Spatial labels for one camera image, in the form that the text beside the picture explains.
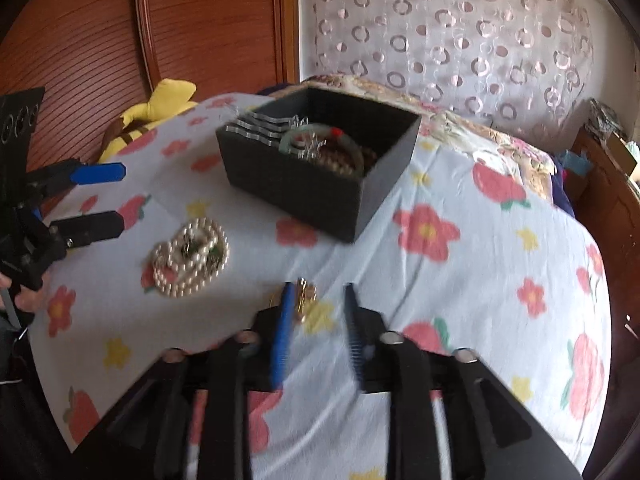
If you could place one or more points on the stack of folded cloths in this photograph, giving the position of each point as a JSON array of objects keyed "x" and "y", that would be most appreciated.
[{"x": 605, "y": 115}]

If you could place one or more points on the open cardboard box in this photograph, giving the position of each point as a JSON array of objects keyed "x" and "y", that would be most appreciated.
[{"x": 622, "y": 157}]

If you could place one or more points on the black jewelry box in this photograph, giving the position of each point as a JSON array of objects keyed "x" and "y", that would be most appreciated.
[{"x": 300, "y": 200}]

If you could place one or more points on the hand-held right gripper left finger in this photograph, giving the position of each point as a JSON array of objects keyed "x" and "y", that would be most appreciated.
[{"x": 282, "y": 335}]

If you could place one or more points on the pale green jade bangle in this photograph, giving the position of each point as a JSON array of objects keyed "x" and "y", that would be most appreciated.
[{"x": 295, "y": 139}]

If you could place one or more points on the silver hair comb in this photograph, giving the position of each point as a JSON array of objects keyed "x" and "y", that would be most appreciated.
[{"x": 255, "y": 130}]

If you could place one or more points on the dark blue blanket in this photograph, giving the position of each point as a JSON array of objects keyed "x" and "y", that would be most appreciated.
[{"x": 562, "y": 192}]

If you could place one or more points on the yellow plush toy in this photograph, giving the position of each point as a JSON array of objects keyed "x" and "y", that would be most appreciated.
[{"x": 165, "y": 105}]

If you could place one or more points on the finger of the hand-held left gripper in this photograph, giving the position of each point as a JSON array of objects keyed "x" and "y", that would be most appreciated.
[
  {"x": 97, "y": 174},
  {"x": 92, "y": 227}
]

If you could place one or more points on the person's left hand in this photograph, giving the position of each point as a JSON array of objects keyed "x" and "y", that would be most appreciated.
[{"x": 27, "y": 301}]

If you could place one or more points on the brown wooden wardrobe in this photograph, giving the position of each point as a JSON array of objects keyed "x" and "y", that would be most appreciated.
[{"x": 150, "y": 35}]

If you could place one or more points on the long wooden cabinet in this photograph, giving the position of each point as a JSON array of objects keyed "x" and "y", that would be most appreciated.
[{"x": 610, "y": 200}]

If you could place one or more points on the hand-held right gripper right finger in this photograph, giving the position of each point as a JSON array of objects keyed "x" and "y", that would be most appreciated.
[{"x": 355, "y": 330}]

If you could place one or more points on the blue bag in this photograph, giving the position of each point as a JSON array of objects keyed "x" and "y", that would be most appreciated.
[{"x": 572, "y": 162}]

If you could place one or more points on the circle pattern sheer curtain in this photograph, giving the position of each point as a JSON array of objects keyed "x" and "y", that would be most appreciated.
[{"x": 450, "y": 35}]

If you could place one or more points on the gold brooch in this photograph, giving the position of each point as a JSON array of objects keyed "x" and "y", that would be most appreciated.
[{"x": 306, "y": 300}]

